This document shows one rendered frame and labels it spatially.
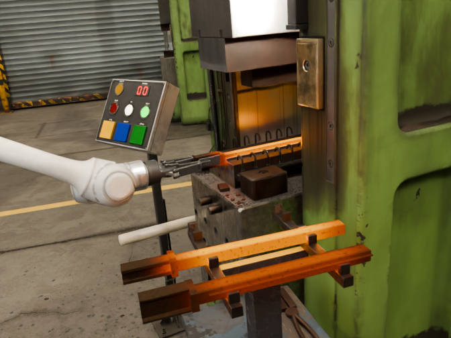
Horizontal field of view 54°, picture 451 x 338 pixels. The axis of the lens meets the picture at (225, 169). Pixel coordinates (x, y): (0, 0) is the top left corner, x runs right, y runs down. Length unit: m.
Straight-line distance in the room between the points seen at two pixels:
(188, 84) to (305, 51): 5.09
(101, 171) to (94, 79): 8.14
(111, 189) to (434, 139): 0.80
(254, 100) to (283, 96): 0.13
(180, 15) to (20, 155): 5.09
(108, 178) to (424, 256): 0.93
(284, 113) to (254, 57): 0.45
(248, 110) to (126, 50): 7.62
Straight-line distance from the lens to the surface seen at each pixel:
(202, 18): 1.40
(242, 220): 1.24
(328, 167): 1.18
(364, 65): 1.03
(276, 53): 1.35
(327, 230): 0.95
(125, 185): 1.08
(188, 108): 6.18
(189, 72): 6.17
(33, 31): 9.23
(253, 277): 0.78
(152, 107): 1.75
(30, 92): 9.34
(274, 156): 1.41
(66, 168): 1.13
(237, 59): 1.29
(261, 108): 1.65
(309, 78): 1.15
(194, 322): 1.15
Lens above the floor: 1.43
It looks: 19 degrees down
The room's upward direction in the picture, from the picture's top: 4 degrees counter-clockwise
